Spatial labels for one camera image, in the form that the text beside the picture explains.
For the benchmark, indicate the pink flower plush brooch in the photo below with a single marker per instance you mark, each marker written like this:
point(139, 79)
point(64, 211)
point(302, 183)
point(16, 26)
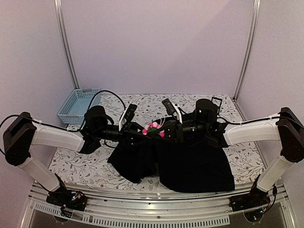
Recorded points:
point(153, 126)

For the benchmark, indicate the small black brooch stand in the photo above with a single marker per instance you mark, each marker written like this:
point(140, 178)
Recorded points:
point(217, 101)

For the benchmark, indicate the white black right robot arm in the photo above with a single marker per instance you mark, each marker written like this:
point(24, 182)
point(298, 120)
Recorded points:
point(283, 126)

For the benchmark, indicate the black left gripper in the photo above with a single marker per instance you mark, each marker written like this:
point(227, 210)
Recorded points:
point(128, 136)

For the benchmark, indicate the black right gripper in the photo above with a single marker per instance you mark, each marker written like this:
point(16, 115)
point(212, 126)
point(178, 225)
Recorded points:
point(178, 131)

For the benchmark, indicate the left aluminium frame post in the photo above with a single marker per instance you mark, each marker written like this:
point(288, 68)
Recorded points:
point(65, 43)

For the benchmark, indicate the black t-shirt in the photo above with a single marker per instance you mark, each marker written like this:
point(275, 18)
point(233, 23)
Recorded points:
point(192, 166)

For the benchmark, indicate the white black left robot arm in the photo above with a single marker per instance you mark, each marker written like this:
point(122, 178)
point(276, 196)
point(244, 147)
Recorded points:
point(25, 131)

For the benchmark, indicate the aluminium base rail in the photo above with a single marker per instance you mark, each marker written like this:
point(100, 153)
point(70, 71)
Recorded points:
point(111, 208)

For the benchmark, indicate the light blue plastic basket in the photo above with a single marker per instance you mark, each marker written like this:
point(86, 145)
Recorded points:
point(74, 108)

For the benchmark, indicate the aluminium frame post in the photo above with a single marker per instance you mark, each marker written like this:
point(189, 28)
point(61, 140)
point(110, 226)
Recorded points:
point(65, 43)
point(249, 47)

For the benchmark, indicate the right aluminium frame post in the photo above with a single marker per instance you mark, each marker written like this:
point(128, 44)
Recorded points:
point(249, 47)

